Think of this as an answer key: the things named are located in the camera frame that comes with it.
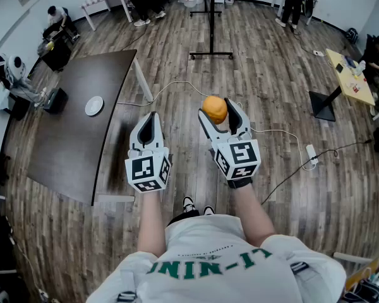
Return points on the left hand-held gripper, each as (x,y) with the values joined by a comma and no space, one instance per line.
(145,169)

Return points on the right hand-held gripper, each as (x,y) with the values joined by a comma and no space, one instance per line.
(240,156)

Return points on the orange fruit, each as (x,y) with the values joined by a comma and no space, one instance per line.
(214,109)

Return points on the white plate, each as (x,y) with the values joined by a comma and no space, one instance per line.
(94,106)

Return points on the person's right forearm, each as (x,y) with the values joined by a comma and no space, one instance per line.
(249,213)

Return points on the person's left forearm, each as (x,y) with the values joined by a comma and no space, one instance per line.
(151,226)

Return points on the dark wooden table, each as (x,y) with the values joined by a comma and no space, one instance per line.
(79,144)

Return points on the person's left shoe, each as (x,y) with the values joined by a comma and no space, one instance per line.
(188,204)

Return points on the person's shoe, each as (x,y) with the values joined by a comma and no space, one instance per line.
(188,204)
(209,211)

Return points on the person's right shoe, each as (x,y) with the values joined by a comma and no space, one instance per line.
(209,211)

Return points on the black trousers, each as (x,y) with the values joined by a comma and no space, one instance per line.
(181,217)

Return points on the white power strip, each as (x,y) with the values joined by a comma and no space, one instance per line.
(318,53)
(311,155)

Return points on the black rolling stand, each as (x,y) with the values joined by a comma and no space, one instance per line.
(212,27)

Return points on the yellow table black base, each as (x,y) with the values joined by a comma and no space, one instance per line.
(350,77)

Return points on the white t-shirt green print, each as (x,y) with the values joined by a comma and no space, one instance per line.
(214,273)

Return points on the black backpack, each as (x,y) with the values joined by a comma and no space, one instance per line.
(352,35)

